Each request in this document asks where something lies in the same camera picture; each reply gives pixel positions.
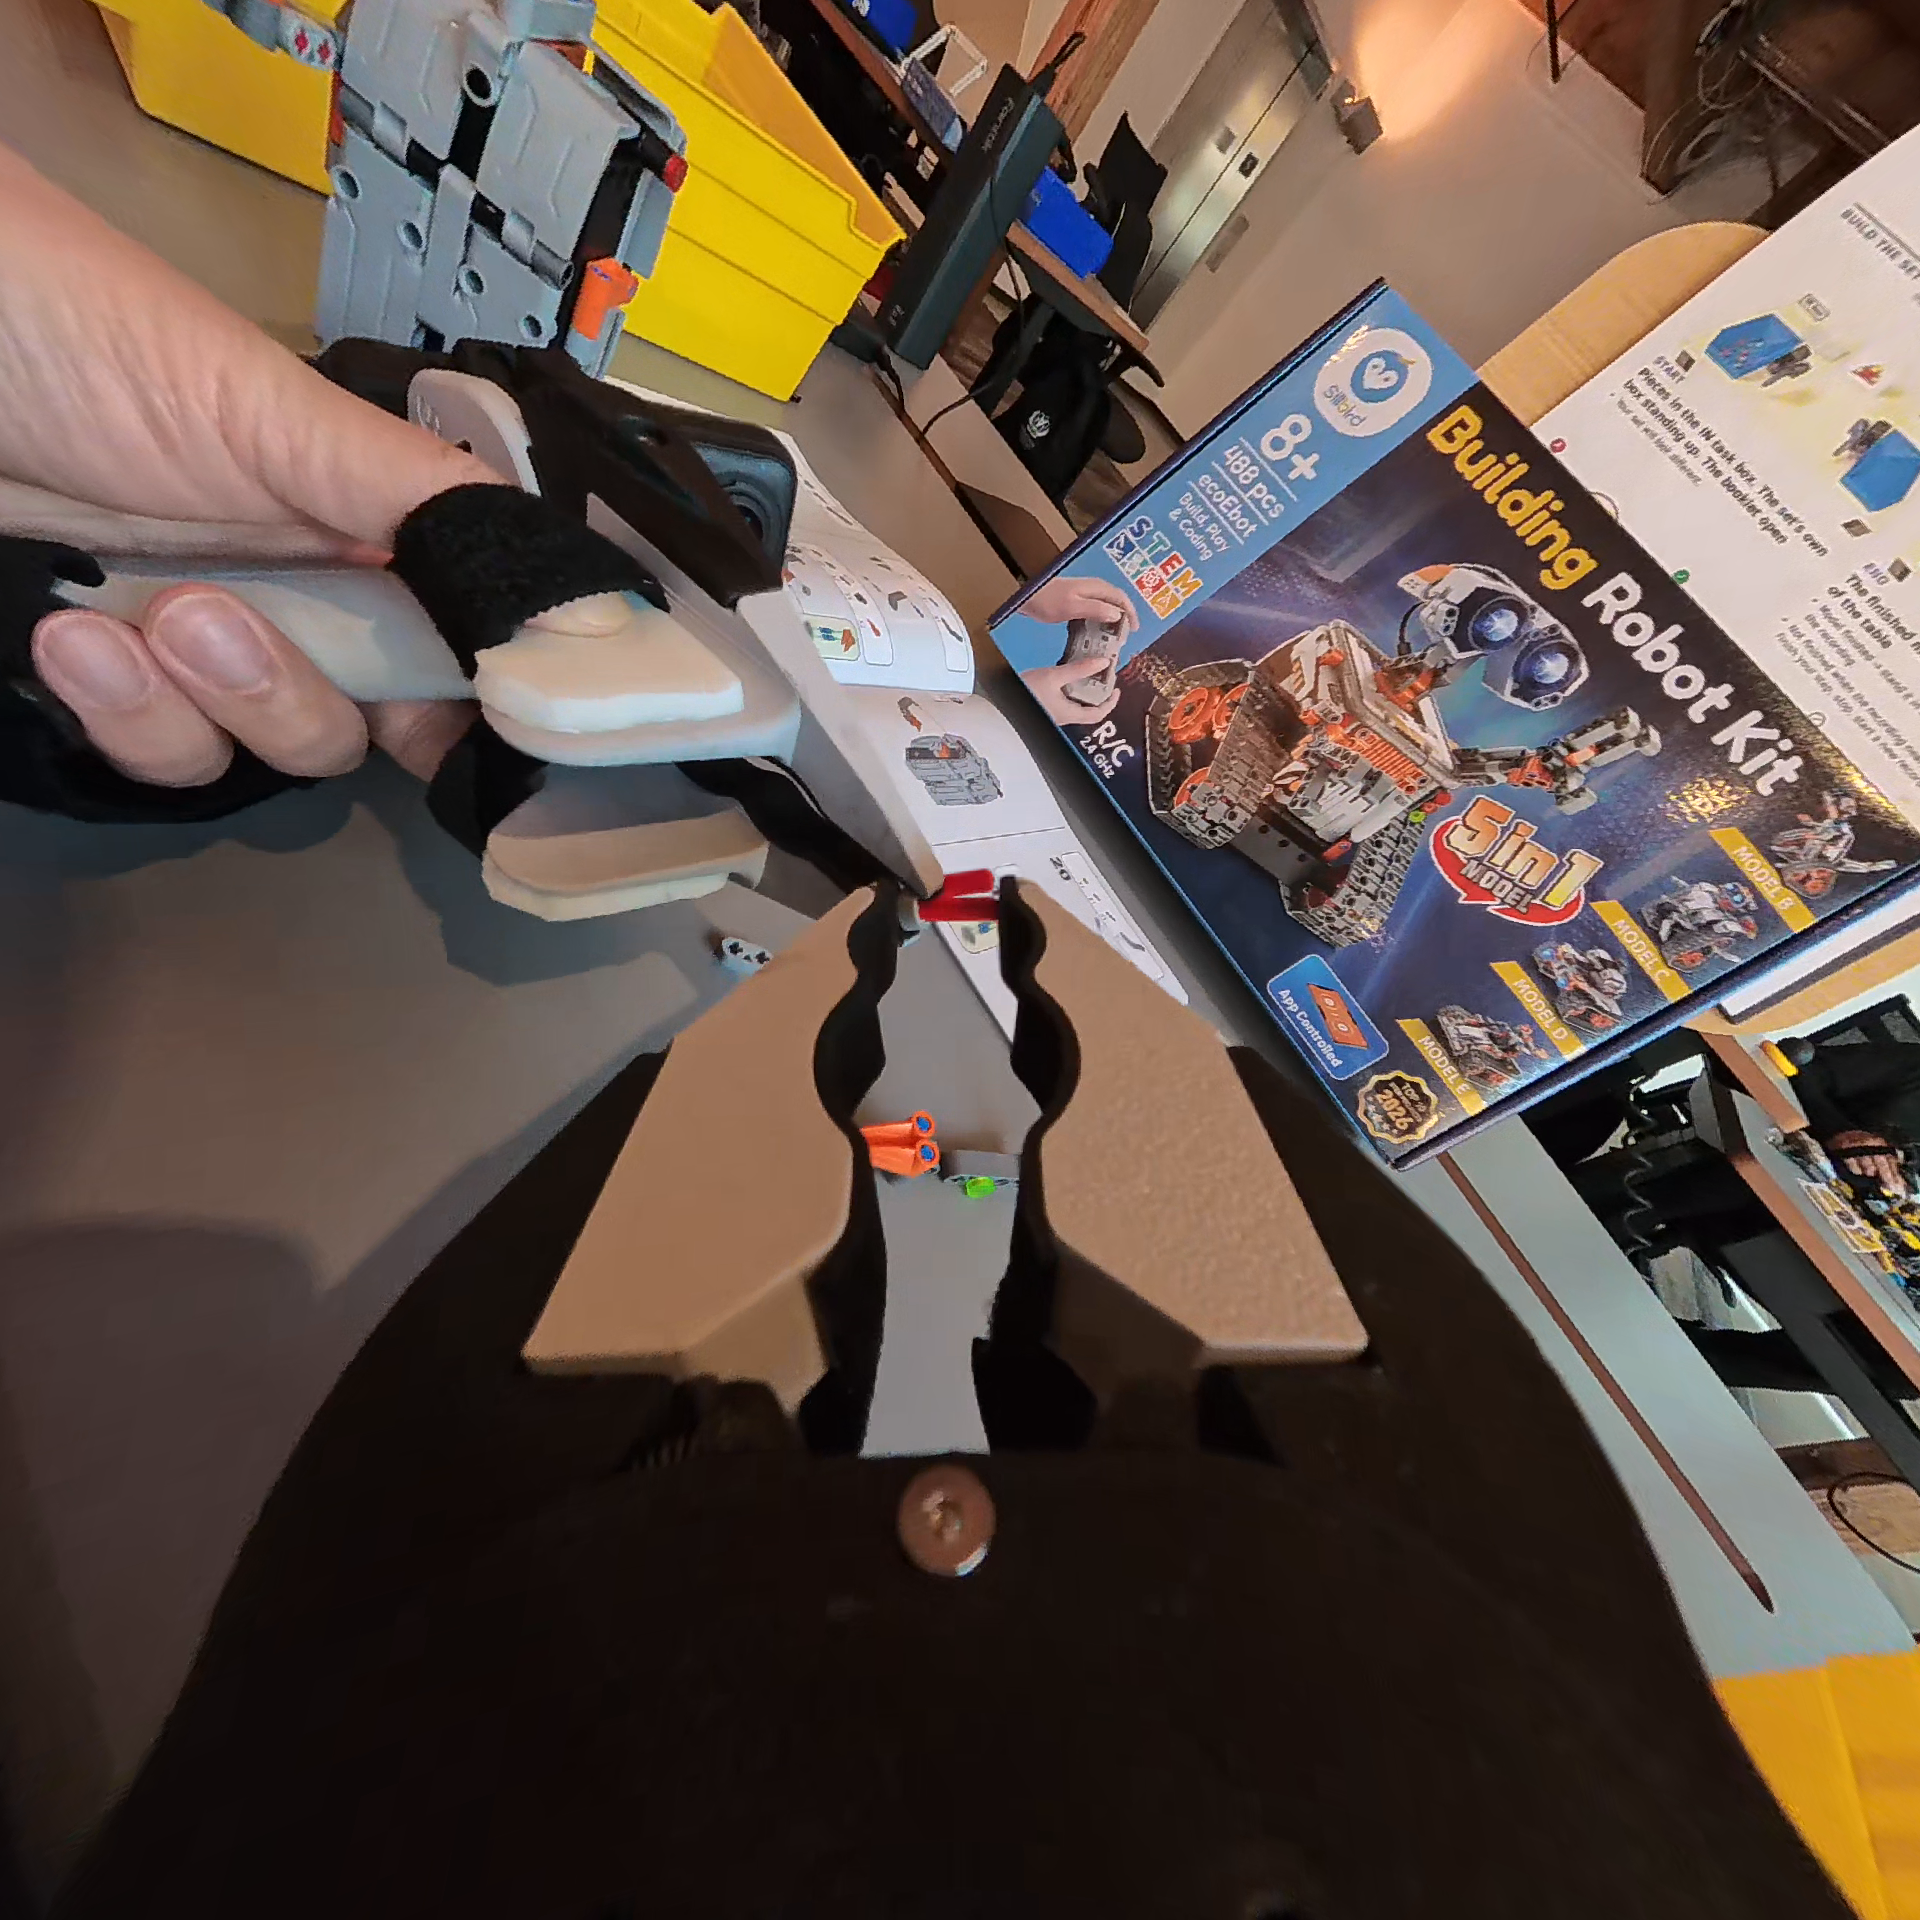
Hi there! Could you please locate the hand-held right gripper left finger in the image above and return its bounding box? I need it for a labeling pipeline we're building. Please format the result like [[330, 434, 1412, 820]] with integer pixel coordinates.
[[521, 884, 904, 1457]]

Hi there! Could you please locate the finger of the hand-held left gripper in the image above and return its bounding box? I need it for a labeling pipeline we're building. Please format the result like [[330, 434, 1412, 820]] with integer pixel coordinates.
[[680, 756, 911, 906], [737, 585, 952, 897]]

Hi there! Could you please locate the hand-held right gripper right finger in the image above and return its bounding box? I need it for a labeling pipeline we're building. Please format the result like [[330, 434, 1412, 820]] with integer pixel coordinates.
[[972, 876, 1369, 1453]]

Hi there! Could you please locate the grey beam with orange claws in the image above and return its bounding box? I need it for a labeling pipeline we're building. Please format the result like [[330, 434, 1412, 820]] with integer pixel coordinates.
[[857, 1111, 1025, 1202]]

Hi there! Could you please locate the grey desk with wooden edge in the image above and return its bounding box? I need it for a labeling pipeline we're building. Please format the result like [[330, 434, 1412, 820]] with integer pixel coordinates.
[[1697, 1031, 1920, 1353], [0, 0, 1870, 1920]]

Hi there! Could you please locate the wooden clipboard with task sheet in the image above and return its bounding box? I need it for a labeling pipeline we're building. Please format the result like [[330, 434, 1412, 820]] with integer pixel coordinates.
[[1478, 120, 1920, 1041]]

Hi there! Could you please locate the person's left hand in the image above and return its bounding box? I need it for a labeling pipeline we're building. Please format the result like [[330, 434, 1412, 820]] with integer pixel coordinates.
[[0, 143, 515, 794]]

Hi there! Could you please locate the open white instruction booklet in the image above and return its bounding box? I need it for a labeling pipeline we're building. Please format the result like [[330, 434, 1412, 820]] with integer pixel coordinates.
[[600, 381, 1191, 1041]]

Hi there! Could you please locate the yellow plastic bin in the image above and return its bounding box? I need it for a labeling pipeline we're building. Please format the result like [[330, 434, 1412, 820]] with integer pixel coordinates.
[[88, 0, 906, 405]]

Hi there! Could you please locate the grey toy robot model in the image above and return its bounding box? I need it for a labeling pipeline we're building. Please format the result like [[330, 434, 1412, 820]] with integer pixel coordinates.
[[208, 0, 694, 380]]

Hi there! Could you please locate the black backpack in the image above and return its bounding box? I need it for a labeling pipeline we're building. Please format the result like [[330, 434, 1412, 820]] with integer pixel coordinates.
[[972, 297, 1150, 505]]

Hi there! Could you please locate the grey monitor stand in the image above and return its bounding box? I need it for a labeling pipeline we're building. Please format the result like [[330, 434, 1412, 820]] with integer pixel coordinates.
[[882, 66, 1070, 373]]

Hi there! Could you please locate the blue plastic bin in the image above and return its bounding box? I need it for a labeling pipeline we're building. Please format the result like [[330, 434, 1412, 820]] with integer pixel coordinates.
[[1025, 163, 1120, 282]]

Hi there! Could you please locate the blue robot toy box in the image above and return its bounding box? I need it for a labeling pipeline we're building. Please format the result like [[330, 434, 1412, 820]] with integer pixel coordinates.
[[988, 276, 1920, 1172]]

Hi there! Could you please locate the yellow plastic object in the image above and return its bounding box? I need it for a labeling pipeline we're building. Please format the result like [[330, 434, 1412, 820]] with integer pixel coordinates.
[[1710, 1650, 1920, 1920]]

